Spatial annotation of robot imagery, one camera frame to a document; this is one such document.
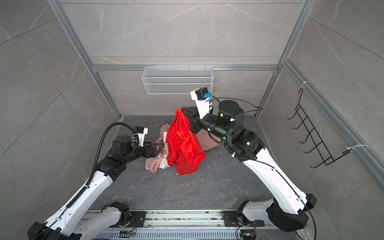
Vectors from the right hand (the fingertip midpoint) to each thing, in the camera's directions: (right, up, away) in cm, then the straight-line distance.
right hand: (183, 108), depth 54 cm
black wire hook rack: (+57, -19, +5) cm, 60 cm away
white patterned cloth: (-14, -28, +30) cm, 43 cm away
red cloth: (0, -16, +7) cm, 17 cm away
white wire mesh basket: (-8, +25, +44) cm, 52 cm away
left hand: (-15, -14, +21) cm, 29 cm away
